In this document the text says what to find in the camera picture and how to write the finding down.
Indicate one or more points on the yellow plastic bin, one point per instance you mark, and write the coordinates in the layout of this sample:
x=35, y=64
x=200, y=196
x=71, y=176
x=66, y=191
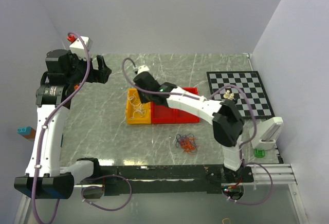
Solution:
x=135, y=111

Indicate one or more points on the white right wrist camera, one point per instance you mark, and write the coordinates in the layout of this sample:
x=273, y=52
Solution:
x=142, y=68

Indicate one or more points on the red plastic bin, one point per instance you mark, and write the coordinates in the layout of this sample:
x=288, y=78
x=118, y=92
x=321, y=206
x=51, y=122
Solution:
x=183, y=117
x=162, y=115

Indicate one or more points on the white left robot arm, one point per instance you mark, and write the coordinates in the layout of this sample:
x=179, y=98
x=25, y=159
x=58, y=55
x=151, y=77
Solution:
x=44, y=178

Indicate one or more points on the blue orange block tower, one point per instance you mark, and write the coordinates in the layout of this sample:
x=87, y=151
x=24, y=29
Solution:
x=27, y=132

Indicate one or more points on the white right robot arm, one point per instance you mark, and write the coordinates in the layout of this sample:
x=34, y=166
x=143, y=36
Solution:
x=224, y=116

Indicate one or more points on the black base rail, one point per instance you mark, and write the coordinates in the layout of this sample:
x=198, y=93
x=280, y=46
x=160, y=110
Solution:
x=209, y=178

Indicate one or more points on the white plastic stand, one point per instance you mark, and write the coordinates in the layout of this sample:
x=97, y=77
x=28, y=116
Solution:
x=267, y=133

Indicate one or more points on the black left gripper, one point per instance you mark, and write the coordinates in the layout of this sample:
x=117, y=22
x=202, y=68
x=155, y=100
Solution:
x=100, y=75

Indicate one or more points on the cream chess pawn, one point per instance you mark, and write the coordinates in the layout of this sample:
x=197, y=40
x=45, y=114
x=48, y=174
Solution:
x=231, y=96

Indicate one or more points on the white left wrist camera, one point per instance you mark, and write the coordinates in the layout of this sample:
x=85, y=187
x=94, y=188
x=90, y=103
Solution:
x=77, y=48

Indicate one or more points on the aluminium frame rail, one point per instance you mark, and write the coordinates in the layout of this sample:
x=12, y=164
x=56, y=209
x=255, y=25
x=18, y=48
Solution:
x=280, y=174

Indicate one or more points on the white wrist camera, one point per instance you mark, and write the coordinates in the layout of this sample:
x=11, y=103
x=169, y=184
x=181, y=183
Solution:
x=77, y=48
x=142, y=68

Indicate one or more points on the black white chessboard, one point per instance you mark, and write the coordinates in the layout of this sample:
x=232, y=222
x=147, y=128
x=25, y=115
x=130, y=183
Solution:
x=250, y=83

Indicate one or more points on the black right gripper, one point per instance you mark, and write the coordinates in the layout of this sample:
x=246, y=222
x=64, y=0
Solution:
x=143, y=99

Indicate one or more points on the cream chess piece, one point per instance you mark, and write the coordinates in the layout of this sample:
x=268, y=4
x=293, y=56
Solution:
x=227, y=95

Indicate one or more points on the green plastic piece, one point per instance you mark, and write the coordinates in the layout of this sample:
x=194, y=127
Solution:
x=259, y=153

